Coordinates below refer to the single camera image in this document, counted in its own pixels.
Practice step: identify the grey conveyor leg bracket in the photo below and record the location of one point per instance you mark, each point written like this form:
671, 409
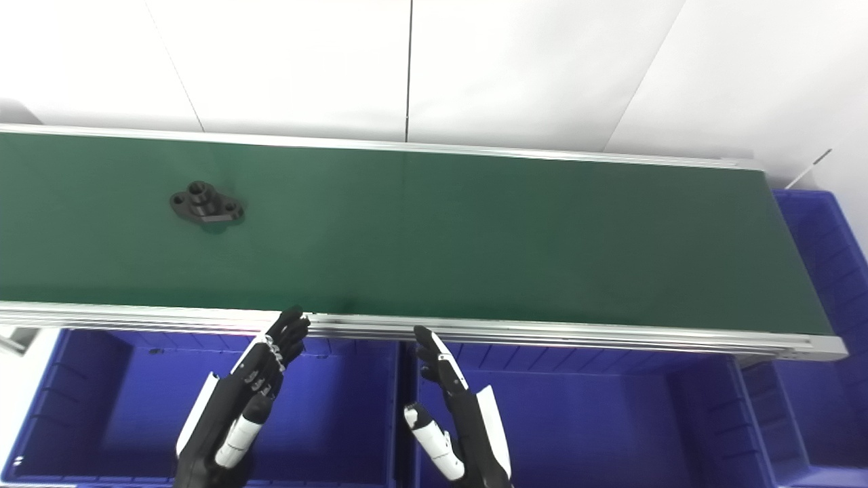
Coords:
15, 339

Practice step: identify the thin white rod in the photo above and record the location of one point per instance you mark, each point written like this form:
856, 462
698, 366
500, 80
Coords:
807, 169

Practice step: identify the green conveyor belt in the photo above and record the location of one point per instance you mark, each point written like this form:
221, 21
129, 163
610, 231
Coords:
610, 337
475, 237

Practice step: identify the blue plastic bin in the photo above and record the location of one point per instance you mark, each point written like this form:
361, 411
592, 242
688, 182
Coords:
339, 420
610, 427
824, 407

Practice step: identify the black flanged machine part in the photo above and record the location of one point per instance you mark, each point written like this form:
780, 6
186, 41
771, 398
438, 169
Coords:
207, 205

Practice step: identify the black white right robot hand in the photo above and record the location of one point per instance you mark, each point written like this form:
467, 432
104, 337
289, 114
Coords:
475, 434

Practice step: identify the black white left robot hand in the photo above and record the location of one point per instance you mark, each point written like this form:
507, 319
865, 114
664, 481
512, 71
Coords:
224, 413

